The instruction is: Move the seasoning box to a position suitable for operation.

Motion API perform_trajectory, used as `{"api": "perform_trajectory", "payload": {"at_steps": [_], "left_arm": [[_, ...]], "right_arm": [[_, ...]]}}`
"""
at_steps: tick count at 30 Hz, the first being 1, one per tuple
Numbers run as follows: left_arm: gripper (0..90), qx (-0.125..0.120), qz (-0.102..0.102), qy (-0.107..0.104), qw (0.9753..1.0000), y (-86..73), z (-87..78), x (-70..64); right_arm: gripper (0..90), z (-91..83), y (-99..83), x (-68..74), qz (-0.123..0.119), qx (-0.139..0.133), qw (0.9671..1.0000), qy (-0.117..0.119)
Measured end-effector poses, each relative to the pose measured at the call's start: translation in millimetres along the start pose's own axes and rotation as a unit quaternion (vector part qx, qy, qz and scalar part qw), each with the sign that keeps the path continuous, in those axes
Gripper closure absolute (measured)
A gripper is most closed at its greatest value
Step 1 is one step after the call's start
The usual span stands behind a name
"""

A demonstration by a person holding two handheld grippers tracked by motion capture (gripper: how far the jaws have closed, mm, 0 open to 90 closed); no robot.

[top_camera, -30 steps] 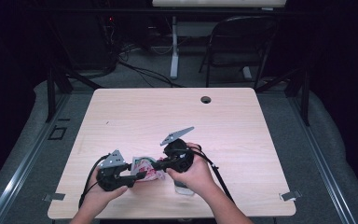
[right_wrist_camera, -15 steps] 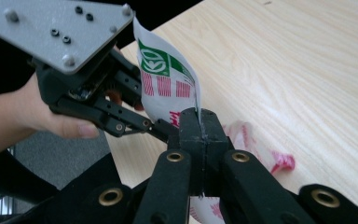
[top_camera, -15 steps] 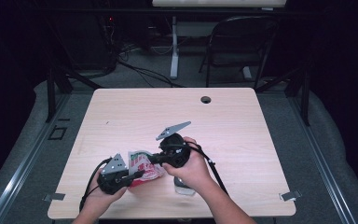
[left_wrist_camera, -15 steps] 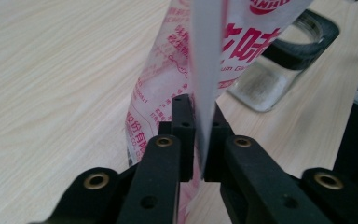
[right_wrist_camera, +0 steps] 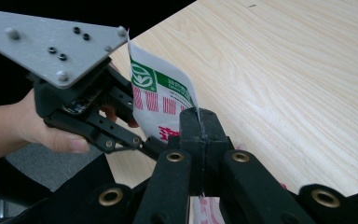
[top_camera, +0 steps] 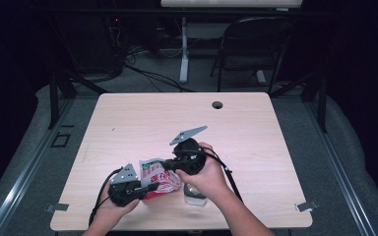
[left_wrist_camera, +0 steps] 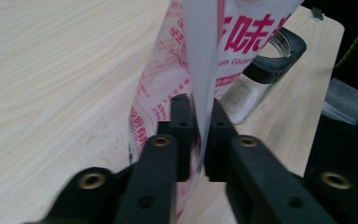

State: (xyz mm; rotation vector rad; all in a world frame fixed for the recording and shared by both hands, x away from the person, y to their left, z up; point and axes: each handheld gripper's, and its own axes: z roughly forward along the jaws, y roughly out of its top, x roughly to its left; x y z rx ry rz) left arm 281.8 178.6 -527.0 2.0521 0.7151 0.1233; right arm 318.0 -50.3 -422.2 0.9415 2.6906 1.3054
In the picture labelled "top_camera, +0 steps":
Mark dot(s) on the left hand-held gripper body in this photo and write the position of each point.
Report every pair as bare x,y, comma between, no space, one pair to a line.
124,191

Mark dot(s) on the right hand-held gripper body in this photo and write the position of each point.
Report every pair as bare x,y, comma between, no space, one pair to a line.
190,157

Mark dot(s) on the pink printed plastic bag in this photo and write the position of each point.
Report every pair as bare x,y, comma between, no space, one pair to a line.
159,178

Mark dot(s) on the person's left hand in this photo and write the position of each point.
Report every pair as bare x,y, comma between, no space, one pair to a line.
111,214

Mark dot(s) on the person's right hand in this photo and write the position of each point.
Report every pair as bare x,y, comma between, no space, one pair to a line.
210,180

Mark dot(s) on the black metal stand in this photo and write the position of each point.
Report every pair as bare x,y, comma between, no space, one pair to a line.
54,98
322,105

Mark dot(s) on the black folding chair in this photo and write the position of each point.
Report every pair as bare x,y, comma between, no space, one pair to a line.
252,42

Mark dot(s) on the dark computer tower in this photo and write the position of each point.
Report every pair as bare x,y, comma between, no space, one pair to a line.
88,46

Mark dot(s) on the white desk with white legs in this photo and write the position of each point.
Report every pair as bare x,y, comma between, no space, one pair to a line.
231,3

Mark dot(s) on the aluminium floor rail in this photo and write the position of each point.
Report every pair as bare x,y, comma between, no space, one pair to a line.
341,170
23,177

